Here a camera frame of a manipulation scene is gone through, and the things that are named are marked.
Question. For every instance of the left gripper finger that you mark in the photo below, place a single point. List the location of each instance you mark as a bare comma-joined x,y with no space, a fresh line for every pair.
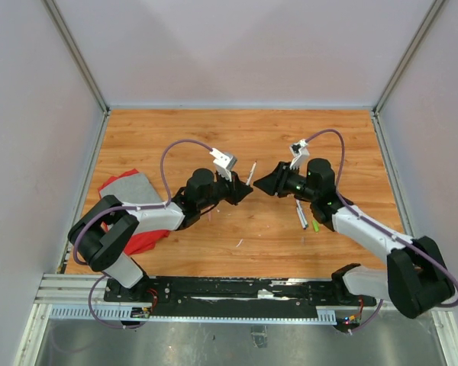
239,194
237,182

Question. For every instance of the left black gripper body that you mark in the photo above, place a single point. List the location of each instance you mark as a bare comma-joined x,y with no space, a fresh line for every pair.
223,190

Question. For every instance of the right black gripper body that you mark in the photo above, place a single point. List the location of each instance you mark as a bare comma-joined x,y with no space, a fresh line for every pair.
296,184

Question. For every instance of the white pen green tip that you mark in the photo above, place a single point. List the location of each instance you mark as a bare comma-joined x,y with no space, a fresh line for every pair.
251,173

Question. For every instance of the light green pen cap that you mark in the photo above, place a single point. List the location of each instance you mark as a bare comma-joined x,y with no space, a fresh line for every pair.
315,225

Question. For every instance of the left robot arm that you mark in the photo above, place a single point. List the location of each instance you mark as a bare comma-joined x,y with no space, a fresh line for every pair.
129,218

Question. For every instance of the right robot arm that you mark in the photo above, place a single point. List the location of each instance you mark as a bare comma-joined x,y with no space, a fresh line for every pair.
415,279

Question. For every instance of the white blue pen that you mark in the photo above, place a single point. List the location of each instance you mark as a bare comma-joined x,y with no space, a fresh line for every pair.
302,219
298,204

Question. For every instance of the grey felt cloth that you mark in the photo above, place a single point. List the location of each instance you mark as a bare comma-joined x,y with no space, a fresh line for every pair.
132,189

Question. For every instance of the red cloth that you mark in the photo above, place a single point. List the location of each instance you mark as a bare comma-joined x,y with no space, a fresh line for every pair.
140,242

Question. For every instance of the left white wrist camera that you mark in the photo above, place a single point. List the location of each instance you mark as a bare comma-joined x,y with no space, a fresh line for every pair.
224,163

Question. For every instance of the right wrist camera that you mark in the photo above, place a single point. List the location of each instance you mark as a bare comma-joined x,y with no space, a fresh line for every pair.
300,154

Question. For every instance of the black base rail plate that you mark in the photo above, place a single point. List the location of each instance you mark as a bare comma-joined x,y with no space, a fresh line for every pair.
259,298

